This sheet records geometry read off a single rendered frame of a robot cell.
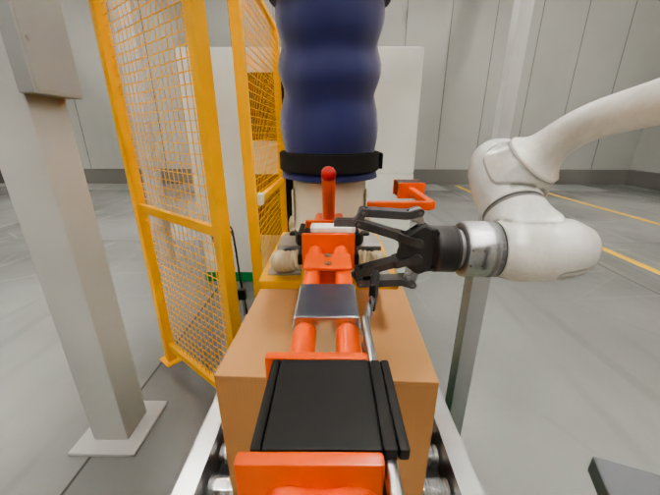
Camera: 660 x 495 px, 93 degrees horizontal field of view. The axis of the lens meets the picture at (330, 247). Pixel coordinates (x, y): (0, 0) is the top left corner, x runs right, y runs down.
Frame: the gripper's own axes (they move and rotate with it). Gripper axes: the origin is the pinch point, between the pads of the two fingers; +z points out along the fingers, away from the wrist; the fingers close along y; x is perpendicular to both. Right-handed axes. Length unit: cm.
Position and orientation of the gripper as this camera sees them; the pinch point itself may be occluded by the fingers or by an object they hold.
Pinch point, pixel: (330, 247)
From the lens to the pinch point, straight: 50.8
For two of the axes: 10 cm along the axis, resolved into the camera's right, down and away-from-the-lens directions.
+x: 0.1, -3.4, 9.4
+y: -0.1, 9.4, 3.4
